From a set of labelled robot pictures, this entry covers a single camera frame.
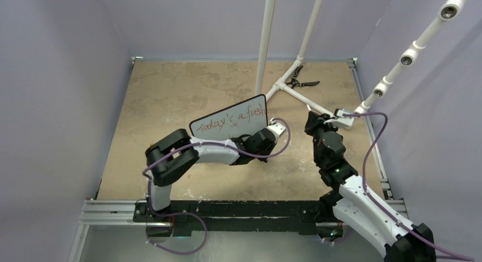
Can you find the black-framed small whiteboard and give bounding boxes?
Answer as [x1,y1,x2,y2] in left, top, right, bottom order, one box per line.
[189,94,268,140]

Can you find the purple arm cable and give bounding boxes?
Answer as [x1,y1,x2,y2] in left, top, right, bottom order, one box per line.
[142,118,292,216]
[352,111,475,262]

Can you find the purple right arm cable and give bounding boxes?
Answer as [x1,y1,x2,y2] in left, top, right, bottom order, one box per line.
[352,111,475,262]

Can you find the white pipe with camera sockets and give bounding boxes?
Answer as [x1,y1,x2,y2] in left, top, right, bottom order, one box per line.
[354,0,468,115]

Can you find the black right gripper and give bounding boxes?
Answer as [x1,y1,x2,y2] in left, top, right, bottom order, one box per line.
[304,111,340,164]

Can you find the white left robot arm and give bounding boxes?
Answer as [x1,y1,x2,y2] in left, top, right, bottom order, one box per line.
[143,123,286,222]

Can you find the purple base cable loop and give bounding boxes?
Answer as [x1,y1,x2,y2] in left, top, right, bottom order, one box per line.
[145,211,208,255]

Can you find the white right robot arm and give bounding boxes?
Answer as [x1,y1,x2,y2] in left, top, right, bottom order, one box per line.
[304,111,437,261]

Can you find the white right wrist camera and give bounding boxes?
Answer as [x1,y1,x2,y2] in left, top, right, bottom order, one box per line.
[324,108,355,128]

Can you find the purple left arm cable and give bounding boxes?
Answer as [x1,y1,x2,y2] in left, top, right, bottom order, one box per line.
[142,118,292,216]

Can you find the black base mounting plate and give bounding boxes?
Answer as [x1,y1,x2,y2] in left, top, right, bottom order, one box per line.
[133,200,348,240]

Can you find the white PVC pipe frame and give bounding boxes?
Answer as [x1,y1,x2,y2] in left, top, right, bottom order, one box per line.
[254,0,355,130]

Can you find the aluminium frame rail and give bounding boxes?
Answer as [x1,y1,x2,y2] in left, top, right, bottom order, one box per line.
[68,198,411,262]

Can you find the black-handled pliers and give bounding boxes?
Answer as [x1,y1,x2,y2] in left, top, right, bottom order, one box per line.
[284,65,321,90]

